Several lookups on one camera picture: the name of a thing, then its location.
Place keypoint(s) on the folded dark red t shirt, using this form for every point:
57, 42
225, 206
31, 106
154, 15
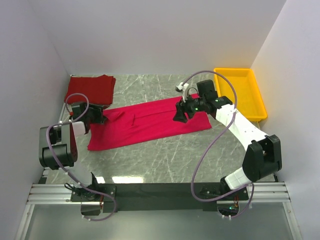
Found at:
99, 90

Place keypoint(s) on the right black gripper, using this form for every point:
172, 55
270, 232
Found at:
180, 106

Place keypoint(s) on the pink t shirt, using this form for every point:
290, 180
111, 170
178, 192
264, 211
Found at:
143, 122

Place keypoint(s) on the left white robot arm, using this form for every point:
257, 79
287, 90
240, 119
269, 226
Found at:
58, 148

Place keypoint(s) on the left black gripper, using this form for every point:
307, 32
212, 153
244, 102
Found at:
98, 110

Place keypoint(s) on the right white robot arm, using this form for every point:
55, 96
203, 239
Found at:
263, 155

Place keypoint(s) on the yellow plastic tray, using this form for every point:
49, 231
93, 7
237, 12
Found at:
249, 99

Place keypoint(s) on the black base beam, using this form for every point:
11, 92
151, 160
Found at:
159, 196

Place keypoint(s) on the aluminium frame rail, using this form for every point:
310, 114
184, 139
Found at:
254, 210

